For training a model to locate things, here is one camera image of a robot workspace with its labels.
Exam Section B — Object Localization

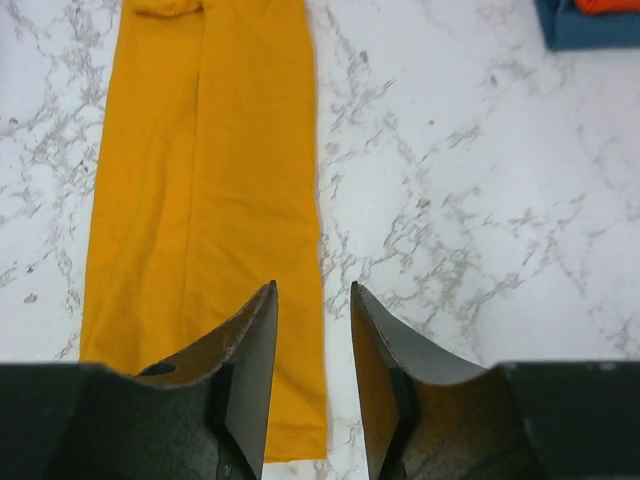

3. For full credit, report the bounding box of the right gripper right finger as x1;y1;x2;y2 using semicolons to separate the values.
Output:
351;283;544;479

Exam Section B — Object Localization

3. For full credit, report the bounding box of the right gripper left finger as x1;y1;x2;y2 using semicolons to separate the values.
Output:
74;282;278;479

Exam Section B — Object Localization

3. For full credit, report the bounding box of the yellow t shirt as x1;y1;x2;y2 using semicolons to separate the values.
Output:
79;1;328;462

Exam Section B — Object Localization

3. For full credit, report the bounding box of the blue folded t shirt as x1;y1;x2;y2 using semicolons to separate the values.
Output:
533;0;639;52

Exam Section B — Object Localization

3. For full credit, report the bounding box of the orange folded t shirt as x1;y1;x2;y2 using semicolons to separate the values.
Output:
574;0;640;15

